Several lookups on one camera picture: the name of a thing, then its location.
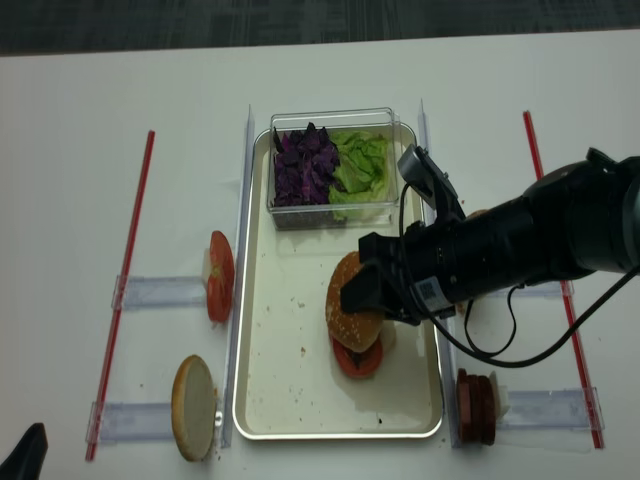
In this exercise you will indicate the sesame bun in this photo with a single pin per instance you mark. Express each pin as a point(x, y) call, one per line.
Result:
point(355, 331)
point(476, 213)

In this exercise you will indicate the clear plastic container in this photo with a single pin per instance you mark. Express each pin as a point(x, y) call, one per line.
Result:
point(381, 121)

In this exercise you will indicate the white onion slice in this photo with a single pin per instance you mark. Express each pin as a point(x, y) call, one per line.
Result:
point(388, 337)

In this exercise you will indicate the white onion behind tomato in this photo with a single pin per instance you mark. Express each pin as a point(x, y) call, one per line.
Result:
point(206, 267)

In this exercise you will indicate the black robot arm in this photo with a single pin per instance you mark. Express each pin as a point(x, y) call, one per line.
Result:
point(581, 218)

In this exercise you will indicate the white block behind ham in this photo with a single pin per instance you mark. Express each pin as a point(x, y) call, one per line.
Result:
point(500, 395)

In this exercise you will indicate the bun bottom half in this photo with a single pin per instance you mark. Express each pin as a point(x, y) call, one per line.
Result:
point(193, 409)

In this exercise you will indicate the black object at corner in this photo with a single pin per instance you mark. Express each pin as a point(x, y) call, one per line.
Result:
point(26, 459)

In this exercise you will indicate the upper left clear holder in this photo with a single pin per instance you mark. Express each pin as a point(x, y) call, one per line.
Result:
point(139, 292)

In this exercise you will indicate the tomato slices stack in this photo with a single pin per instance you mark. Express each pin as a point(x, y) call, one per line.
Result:
point(221, 278)

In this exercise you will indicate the lower right clear holder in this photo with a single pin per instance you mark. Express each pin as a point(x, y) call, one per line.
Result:
point(574, 409)

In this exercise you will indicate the ham slices stack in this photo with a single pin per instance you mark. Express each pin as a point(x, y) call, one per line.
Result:
point(476, 408)

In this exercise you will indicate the purple cabbage pieces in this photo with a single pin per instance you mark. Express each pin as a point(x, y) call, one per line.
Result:
point(304, 166)

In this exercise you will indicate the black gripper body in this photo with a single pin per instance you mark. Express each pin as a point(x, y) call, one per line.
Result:
point(409, 263)

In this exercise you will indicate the left long clear divider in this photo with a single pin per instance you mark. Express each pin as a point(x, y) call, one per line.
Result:
point(226, 424)

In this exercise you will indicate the tomato slice on stack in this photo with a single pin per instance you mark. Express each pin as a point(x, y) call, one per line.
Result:
point(358, 365)

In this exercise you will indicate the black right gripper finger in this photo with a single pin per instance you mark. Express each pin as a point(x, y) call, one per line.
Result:
point(368, 291)

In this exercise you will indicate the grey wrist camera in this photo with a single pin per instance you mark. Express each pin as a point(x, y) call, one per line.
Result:
point(432, 184)

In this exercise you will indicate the lower left clear holder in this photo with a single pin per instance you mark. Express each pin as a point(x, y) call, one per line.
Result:
point(116, 422)

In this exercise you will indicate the white metal tray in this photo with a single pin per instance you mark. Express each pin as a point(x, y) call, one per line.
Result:
point(288, 384)

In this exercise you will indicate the green lettuce leaves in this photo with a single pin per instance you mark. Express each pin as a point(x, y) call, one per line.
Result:
point(362, 177)

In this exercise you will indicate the left red tape strip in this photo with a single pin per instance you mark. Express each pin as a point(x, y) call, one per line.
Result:
point(96, 415)

